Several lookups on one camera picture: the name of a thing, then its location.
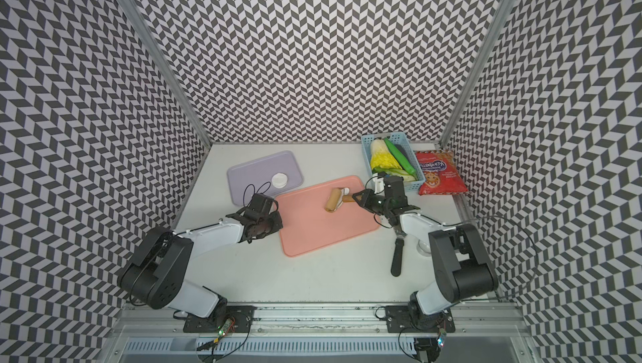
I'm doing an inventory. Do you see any pink tray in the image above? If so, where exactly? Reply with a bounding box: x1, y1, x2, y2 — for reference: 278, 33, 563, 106
276, 176, 379, 258

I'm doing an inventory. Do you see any wooden dough roller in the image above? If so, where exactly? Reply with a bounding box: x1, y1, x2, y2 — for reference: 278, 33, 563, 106
324, 187, 354, 212

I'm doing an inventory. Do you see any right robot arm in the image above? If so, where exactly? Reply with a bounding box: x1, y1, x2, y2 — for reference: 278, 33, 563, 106
351, 177, 498, 331

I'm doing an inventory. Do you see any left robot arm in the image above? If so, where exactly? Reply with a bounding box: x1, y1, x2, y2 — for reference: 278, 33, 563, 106
117, 193, 284, 321

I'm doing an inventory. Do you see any round white dough disc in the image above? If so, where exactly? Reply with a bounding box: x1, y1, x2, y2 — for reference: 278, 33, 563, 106
271, 172, 289, 188

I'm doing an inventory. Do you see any green lettuce leaf toy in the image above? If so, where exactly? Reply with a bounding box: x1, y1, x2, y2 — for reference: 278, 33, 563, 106
373, 167, 416, 182

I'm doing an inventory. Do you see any lavender tray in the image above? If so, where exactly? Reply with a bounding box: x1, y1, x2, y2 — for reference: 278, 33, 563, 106
227, 151, 304, 207

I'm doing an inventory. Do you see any yellow napa cabbage toy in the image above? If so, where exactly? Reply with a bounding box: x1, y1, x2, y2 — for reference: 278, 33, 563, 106
369, 139, 401, 170

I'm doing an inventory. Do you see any green cucumber toy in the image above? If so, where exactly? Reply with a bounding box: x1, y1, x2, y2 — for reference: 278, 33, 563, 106
384, 138, 416, 177

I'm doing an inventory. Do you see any red snack bag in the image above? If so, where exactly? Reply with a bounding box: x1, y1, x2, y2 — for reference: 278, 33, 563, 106
416, 151, 468, 196

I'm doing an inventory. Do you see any light blue plastic basket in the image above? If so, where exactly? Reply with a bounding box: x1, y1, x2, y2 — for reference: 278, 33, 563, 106
361, 132, 426, 191

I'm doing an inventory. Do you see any black handled scraper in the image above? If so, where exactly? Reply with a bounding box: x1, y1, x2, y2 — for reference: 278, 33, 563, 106
391, 226, 406, 277

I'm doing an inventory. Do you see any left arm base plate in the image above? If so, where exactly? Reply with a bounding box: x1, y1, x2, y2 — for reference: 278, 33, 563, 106
183, 304, 256, 334

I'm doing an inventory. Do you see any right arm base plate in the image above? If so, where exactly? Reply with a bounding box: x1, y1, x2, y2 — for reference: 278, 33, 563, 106
383, 305, 456, 334

